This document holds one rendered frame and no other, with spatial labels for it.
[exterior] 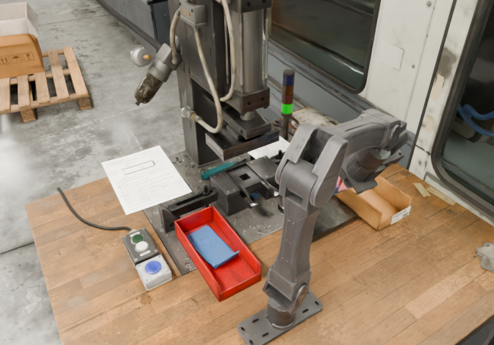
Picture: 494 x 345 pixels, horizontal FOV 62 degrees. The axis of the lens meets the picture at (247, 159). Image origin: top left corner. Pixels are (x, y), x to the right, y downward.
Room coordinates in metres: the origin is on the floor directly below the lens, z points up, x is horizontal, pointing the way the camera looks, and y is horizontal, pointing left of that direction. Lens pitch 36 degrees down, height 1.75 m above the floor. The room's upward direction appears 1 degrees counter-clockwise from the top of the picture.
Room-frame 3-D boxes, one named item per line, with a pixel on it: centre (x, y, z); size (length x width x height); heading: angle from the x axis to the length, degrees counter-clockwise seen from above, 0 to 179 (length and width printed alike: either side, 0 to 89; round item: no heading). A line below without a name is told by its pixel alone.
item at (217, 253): (0.75, 0.10, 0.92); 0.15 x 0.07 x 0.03; 38
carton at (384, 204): (0.95, -0.35, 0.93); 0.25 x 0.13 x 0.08; 31
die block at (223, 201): (0.97, 0.00, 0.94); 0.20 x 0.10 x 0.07; 121
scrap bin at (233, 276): (0.72, 0.08, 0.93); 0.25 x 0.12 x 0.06; 31
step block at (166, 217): (0.84, 0.21, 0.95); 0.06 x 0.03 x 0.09; 121
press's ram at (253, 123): (1.02, 0.05, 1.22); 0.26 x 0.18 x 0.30; 31
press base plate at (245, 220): (1.05, 0.02, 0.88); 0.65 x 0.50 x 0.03; 121
